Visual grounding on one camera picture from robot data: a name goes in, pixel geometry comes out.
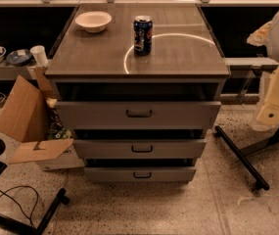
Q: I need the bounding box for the white paper cup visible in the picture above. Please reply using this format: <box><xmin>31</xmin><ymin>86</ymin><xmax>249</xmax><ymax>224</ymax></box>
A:
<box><xmin>30</xmin><ymin>45</ymin><xmax>48</xmax><ymax>67</ymax></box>

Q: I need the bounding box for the grey top drawer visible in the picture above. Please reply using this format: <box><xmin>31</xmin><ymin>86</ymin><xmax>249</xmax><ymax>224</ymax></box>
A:
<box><xmin>56</xmin><ymin>101</ymin><xmax>221</xmax><ymax>130</ymax></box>

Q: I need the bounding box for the grey low shelf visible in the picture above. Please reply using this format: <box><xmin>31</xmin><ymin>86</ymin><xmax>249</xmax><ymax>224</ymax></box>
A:
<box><xmin>224</xmin><ymin>57</ymin><xmax>278</xmax><ymax>71</ymax></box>
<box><xmin>0</xmin><ymin>60</ymin><xmax>39</xmax><ymax>80</ymax></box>

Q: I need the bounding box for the blue patterned bowl right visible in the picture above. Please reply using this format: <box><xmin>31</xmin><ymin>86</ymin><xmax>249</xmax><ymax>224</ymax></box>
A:
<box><xmin>6</xmin><ymin>49</ymin><xmax>32</xmax><ymax>67</ymax></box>

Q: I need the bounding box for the open cardboard box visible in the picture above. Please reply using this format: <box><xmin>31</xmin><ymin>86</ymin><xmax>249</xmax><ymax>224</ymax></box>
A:
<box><xmin>0</xmin><ymin>67</ymin><xmax>84</xmax><ymax>170</ymax></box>

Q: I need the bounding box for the blue soda can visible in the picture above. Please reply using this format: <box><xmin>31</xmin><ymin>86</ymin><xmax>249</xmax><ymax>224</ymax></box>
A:
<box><xmin>133</xmin><ymin>16</ymin><xmax>153</xmax><ymax>56</ymax></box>

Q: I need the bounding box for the black table stand right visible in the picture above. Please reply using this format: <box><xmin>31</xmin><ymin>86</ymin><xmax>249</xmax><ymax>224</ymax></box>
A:
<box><xmin>215</xmin><ymin>126</ymin><xmax>279</xmax><ymax>191</ymax></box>

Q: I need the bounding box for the grey low shelf left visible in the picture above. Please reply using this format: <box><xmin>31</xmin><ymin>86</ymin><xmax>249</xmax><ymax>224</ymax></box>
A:
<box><xmin>0</xmin><ymin>60</ymin><xmax>39</xmax><ymax>80</ymax></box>

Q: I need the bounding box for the grey bottom drawer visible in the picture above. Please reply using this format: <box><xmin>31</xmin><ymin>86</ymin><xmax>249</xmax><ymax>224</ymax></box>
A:
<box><xmin>84</xmin><ymin>166</ymin><xmax>196</xmax><ymax>183</ymax></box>

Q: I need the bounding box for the black floor cable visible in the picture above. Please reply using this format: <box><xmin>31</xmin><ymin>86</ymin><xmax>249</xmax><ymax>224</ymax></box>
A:
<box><xmin>0</xmin><ymin>184</ymin><xmax>40</xmax><ymax>235</ymax></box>

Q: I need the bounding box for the grey drawer cabinet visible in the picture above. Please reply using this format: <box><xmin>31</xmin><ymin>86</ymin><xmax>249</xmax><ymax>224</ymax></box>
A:
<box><xmin>44</xmin><ymin>2</ymin><xmax>231</xmax><ymax>184</ymax></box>

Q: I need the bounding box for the grey low shelf right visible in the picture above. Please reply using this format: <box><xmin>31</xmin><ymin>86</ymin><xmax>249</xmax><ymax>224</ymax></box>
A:
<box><xmin>224</xmin><ymin>57</ymin><xmax>278</xmax><ymax>71</ymax></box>

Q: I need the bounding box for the grey drawer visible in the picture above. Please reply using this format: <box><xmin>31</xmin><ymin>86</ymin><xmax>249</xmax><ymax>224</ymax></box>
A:
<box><xmin>56</xmin><ymin>101</ymin><xmax>221</xmax><ymax>130</ymax></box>
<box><xmin>84</xmin><ymin>166</ymin><xmax>196</xmax><ymax>183</ymax></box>
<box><xmin>73</xmin><ymin>139</ymin><xmax>206</xmax><ymax>159</ymax></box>

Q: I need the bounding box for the white paper bowl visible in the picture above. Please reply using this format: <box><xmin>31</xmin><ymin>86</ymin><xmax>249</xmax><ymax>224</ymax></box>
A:
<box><xmin>75</xmin><ymin>11</ymin><xmax>112</xmax><ymax>33</ymax></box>

